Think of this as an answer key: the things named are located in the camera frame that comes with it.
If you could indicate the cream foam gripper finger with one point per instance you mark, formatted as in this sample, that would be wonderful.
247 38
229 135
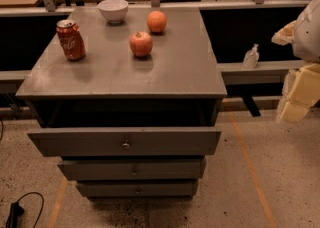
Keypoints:
285 35
301 91

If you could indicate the red apple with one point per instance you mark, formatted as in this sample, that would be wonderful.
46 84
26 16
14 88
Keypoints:
141 44

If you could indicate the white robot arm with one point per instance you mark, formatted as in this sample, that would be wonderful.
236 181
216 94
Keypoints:
306 39

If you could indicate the clear sanitizer bottle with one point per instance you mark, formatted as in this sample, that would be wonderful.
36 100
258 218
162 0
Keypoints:
251 57

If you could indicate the orange fruit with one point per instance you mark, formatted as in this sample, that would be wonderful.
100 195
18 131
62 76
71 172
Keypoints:
156 21

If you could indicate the grey drawer cabinet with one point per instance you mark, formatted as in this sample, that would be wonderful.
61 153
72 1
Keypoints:
178 85

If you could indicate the white bowl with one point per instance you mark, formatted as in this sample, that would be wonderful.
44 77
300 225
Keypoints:
114 11

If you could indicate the bottom grey drawer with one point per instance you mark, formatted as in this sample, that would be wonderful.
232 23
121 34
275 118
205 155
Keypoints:
138 188

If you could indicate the grey drawer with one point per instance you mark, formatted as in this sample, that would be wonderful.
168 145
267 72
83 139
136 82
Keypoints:
125 141
133 169
138 188

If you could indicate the top grey drawer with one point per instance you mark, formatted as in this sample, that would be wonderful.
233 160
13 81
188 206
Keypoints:
125 141

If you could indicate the red cola can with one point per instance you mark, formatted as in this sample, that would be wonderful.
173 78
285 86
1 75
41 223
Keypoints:
70 39

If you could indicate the middle grey drawer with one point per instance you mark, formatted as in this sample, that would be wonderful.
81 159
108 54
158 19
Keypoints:
133 169

